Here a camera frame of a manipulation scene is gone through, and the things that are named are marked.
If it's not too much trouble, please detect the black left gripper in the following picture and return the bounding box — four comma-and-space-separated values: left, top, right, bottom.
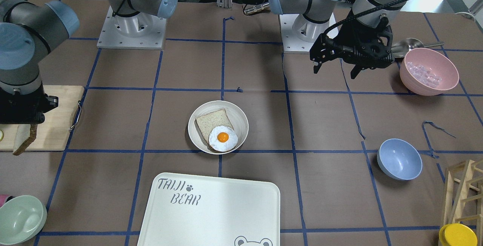
309, 16, 394, 79

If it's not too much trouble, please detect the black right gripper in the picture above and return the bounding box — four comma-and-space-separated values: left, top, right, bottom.
0, 88, 59, 125

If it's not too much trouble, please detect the bread slice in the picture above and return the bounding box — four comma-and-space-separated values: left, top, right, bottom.
195, 108, 234, 150
12, 124, 38, 155

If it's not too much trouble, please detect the white round plate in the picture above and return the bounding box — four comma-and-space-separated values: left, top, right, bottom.
187, 100, 249, 155

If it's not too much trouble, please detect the fried egg toy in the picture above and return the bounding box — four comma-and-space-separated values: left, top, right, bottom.
208, 126, 238, 152

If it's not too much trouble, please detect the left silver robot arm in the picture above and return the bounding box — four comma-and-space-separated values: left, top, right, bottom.
268, 0, 408, 79

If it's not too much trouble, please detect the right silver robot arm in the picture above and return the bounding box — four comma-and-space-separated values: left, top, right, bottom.
0, 0, 178, 125

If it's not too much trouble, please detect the bamboo cutting board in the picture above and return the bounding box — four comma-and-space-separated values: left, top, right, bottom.
0, 85, 85, 152

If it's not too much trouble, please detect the metal scoop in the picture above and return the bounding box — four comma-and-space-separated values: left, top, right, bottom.
391, 38, 445, 58

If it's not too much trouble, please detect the pink bowl with ice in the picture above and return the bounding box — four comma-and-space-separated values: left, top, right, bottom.
400, 48, 460, 96

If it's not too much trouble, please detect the green bowl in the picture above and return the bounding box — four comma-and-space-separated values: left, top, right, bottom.
0, 195, 47, 245

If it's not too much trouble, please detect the blue bowl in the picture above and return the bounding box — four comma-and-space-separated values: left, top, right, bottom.
377, 139, 423, 181

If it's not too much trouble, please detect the wooden mug rack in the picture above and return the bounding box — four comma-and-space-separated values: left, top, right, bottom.
441, 160, 482, 236

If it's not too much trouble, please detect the cream bear tray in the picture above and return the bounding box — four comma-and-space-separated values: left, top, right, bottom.
137, 172, 280, 246

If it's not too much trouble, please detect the yellow mug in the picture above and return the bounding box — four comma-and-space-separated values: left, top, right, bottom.
438, 223, 478, 246

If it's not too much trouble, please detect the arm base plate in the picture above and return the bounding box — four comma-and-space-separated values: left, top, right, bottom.
279, 14, 336, 54
97, 7, 167, 50

